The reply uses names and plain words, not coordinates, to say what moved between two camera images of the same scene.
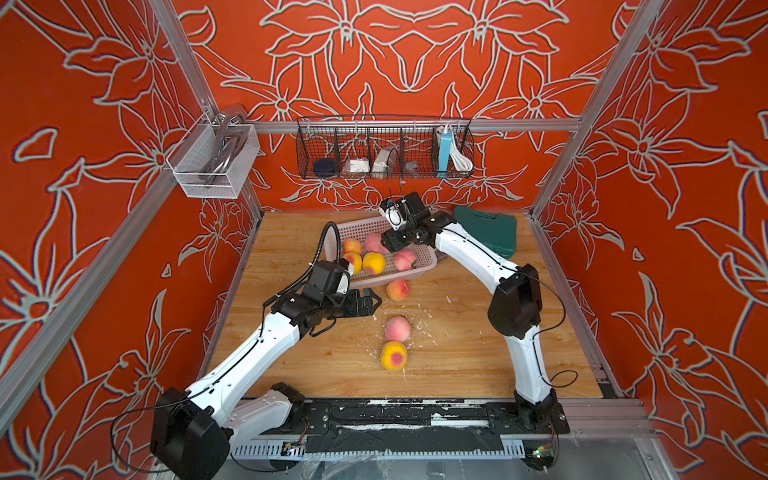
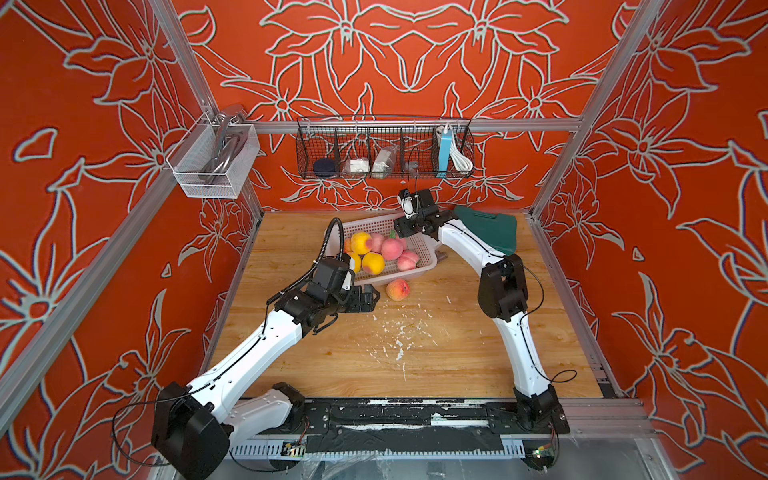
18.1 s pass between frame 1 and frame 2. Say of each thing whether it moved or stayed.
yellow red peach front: moved
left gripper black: stayed
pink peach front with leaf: stayed
